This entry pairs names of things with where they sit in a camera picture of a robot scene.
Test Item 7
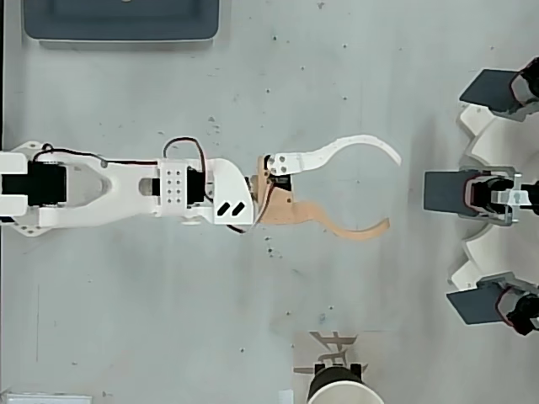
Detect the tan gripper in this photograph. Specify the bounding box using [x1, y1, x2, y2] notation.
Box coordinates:
[248, 134, 403, 243]

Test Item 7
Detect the printed paper mat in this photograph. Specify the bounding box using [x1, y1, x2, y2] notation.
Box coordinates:
[293, 330, 384, 404]

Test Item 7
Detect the red black wrist cable loop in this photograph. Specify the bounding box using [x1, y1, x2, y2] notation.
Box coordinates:
[163, 136, 212, 199]

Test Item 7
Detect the grey plastic tray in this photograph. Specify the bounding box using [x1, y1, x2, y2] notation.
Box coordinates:
[23, 0, 221, 43]

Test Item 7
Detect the black forearm cable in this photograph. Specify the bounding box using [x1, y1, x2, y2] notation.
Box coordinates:
[32, 144, 159, 166]

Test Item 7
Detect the white gear-shaped dispenser base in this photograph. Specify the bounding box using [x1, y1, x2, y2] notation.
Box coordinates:
[446, 104, 539, 291]

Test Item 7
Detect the dark grey paddle with servo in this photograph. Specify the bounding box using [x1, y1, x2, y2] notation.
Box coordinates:
[458, 56, 539, 123]
[446, 271, 539, 338]
[423, 165, 539, 226]

